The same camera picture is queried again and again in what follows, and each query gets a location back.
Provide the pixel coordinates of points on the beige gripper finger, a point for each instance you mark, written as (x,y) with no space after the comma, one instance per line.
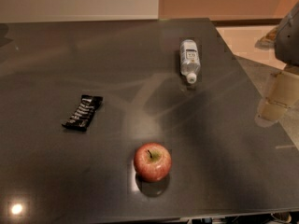
(280,94)

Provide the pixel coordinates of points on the red apple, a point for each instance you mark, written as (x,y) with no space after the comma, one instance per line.
(152,162)

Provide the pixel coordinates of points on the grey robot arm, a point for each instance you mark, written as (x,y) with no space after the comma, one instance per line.
(286,47)

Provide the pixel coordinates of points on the clear plastic water bottle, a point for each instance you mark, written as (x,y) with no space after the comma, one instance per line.
(189,60)

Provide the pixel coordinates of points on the black candy bar wrapper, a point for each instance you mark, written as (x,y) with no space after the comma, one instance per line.
(83,115)

